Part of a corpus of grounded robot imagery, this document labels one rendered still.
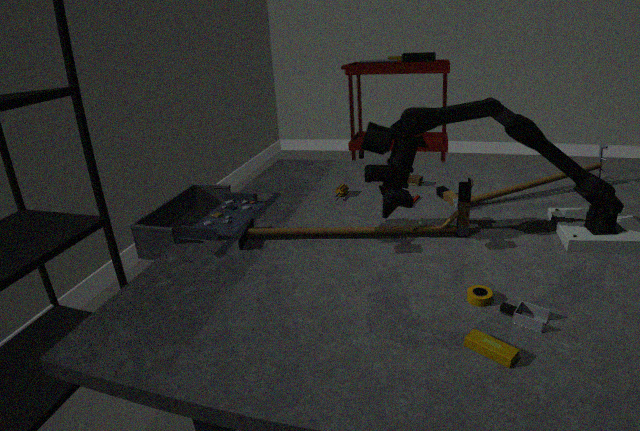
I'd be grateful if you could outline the yellow rectangular block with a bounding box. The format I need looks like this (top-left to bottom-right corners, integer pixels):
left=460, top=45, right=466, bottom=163
left=464, top=329, right=519, bottom=369

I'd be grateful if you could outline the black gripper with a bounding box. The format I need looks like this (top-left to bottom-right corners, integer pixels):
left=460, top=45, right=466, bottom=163
left=379, top=157, right=414, bottom=219

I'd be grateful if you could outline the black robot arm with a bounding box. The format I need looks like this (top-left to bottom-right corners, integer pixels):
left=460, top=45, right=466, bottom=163
left=361, top=98, right=624, bottom=235

